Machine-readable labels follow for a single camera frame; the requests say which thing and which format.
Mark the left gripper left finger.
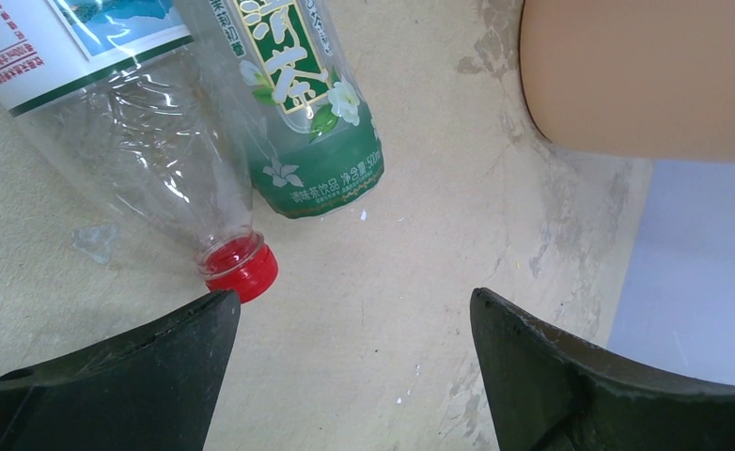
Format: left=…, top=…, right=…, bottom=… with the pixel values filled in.
left=0, top=291, right=241, bottom=450

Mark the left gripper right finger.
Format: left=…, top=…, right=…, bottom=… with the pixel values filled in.
left=470, top=288, right=735, bottom=450

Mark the green tinted plastic bottle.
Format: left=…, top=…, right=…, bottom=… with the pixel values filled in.
left=178, top=1, right=385, bottom=219

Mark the red label bottle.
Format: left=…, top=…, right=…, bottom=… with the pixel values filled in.
left=0, top=0, right=278, bottom=303

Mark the orange plastic bin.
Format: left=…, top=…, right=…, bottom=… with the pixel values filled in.
left=519, top=1, right=735, bottom=163

